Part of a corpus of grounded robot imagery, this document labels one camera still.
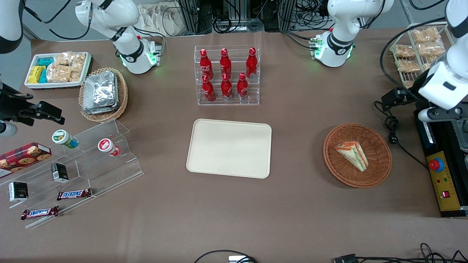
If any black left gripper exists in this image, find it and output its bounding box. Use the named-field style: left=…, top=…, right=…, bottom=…
left=381, top=68, right=435, bottom=109

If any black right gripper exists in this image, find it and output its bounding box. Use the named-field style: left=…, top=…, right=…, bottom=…
left=0, top=83, right=65, bottom=125

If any triangular sandwich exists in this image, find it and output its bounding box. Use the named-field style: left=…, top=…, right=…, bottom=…
left=335, top=141, right=369, bottom=172

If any white rectangular snack tray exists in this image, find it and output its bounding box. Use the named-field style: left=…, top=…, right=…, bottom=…
left=24, top=52, right=93, bottom=90

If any light oval wicker basket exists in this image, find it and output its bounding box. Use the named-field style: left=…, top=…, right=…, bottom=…
left=79, top=67, right=128, bottom=123

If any brown round wicker basket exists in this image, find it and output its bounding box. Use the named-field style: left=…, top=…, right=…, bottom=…
left=323, top=123, right=393, bottom=188

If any beige plastic serving tray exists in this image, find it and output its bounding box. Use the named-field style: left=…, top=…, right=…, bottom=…
left=186, top=119, right=272, bottom=179

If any green lid drink cup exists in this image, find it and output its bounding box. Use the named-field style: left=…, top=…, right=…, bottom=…
left=52, top=129, right=79, bottom=149

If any yellow snack packet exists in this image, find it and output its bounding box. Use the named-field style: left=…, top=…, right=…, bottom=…
left=29, top=66, right=45, bottom=84

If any silver foil packet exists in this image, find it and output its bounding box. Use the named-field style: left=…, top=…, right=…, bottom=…
left=84, top=71, right=117, bottom=106
left=82, top=100, right=119, bottom=115

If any red cookie box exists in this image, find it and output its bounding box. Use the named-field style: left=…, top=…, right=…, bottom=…
left=0, top=142, right=52, bottom=179

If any small black carton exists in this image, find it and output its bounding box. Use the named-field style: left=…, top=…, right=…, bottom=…
left=8, top=182, right=29, bottom=202
left=51, top=163, right=69, bottom=183

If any red lid drink cup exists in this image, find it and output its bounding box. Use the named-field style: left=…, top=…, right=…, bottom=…
left=97, top=138, right=121, bottom=157

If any clear plastic container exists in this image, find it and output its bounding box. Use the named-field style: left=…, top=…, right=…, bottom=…
left=452, top=119, right=468, bottom=152

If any clear acrylic stepped shelf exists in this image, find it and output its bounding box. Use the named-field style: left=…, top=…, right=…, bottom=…
left=0, top=119, right=144, bottom=229

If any brown snickers bar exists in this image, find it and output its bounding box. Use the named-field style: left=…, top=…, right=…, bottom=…
left=21, top=206, right=60, bottom=220
left=57, top=188, right=93, bottom=201

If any black yellow control box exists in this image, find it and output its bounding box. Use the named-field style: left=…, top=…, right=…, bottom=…
left=413, top=106, right=468, bottom=218

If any white cloth bag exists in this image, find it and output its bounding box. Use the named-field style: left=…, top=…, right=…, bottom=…
left=138, top=3, right=185, bottom=37

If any red cola bottle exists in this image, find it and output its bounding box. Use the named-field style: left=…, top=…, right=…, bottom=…
left=201, top=75, right=216, bottom=102
left=220, top=48, right=232, bottom=77
left=200, top=49, right=214, bottom=79
left=246, top=47, right=258, bottom=79
left=237, top=72, right=249, bottom=101
left=221, top=73, right=233, bottom=102

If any clear acrylic bottle rack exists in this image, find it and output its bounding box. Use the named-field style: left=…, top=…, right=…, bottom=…
left=194, top=45, right=261, bottom=106

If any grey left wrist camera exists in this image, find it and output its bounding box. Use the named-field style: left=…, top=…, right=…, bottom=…
left=418, top=107, right=468, bottom=123

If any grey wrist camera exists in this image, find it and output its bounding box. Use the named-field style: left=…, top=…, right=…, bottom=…
left=418, top=107, right=468, bottom=123
left=0, top=122, right=18, bottom=137

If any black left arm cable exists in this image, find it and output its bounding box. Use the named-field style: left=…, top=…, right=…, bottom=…
left=380, top=16, right=450, bottom=104

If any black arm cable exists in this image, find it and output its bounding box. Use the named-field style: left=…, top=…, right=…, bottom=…
left=22, top=0, right=92, bottom=41
left=380, top=16, right=450, bottom=104

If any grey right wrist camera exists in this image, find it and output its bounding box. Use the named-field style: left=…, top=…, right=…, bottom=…
left=0, top=122, right=18, bottom=137

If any white wire rack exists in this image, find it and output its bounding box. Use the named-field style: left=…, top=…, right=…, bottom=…
left=389, top=23, right=456, bottom=89

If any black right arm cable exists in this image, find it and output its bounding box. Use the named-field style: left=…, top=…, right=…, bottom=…
left=22, top=0, right=92, bottom=41

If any black cable with connector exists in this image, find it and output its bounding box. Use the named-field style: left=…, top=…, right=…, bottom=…
left=333, top=243, right=468, bottom=263

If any black coiled cable bundle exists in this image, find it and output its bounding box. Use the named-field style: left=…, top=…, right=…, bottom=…
left=213, top=15, right=264, bottom=34

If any black looped cable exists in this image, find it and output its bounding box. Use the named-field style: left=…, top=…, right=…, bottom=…
left=193, top=249, right=259, bottom=263

